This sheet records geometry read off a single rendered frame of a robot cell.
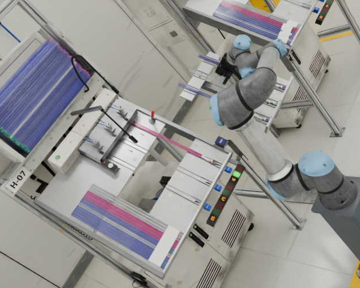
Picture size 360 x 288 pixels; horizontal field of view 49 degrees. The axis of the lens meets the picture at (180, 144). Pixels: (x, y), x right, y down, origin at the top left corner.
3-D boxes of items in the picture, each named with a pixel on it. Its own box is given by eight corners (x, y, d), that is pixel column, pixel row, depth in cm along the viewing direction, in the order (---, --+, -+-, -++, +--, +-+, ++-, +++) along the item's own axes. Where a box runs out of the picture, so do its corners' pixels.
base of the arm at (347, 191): (363, 180, 156) (352, 165, 152) (350, 212, 151) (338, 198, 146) (328, 178, 169) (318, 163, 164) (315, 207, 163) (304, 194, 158)
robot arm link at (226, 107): (314, 196, 153) (236, 90, 133) (279, 208, 160) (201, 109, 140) (312, 176, 162) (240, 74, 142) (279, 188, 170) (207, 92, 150)
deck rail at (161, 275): (165, 276, 176) (164, 274, 170) (163, 280, 175) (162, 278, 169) (40, 202, 193) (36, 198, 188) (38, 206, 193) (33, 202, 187)
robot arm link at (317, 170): (345, 186, 148) (328, 164, 141) (311, 198, 155) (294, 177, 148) (340, 163, 156) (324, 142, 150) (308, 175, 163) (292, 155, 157)
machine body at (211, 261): (260, 220, 256) (203, 162, 227) (211, 323, 228) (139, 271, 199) (196, 209, 307) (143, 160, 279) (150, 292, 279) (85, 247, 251)
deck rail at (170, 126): (231, 156, 203) (232, 151, 197) (230, 159, 202) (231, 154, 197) (116, 101, 220) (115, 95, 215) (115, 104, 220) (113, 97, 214)
